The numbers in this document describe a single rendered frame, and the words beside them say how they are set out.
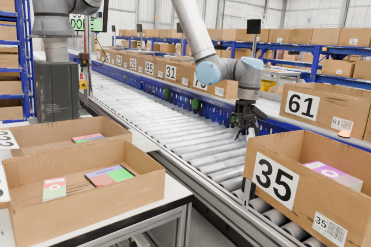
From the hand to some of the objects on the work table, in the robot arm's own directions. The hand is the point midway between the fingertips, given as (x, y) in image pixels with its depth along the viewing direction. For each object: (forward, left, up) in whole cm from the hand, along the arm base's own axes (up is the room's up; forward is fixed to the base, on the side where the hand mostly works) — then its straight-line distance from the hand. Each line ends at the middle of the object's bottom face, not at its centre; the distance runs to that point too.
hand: (245, 143), depth 116 cm
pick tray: (-66, +29, 0) cm, 72 cm away
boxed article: (-76, -3, +1) cm, 76 cm away
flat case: (-58, -2, 0) cm, 58 cm away
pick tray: (-68, -2, 0) cm, 68 cm away
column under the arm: (-65, +72, +1) cm, 97 cm away
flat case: (-57, +30, +2) cm, 64 cm away
